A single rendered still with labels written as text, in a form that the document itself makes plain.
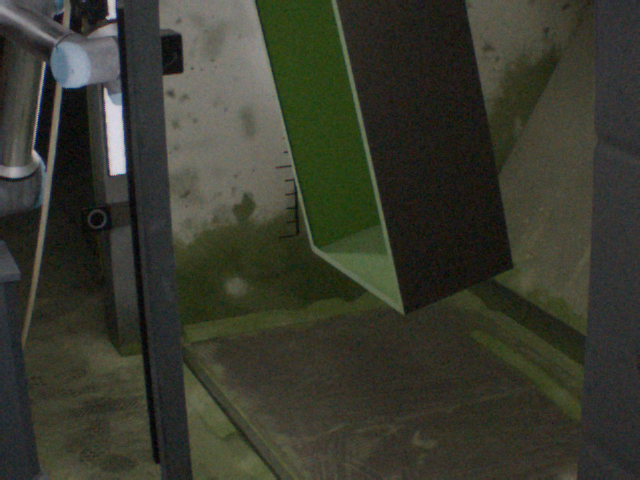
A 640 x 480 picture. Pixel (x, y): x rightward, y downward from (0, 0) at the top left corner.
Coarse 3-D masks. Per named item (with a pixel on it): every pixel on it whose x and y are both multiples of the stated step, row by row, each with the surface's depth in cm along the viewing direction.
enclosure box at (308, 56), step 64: (256, 0) 350; (320, 0) 358; (384, 0) 300; (448, 0) 307; (320, 64) 364; (384, 64) 305; (448, 64) 312; (320, 128) 369; (384, 128) 310; (448, 128) 317; (320, 192) 375; (384, 192) 315; (448, 192) 323; (320, 256) 374; (384, 256) 364; (448, 256) 328
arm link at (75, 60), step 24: (0, 0) 267; (0, 24) 262; (24, 24) 254; (48, 24) 249; (24, 48) 255; (48, 48) 243; (72, 48) 235; (96, 48) 237; (72, 72) 235; (96, 72) 237
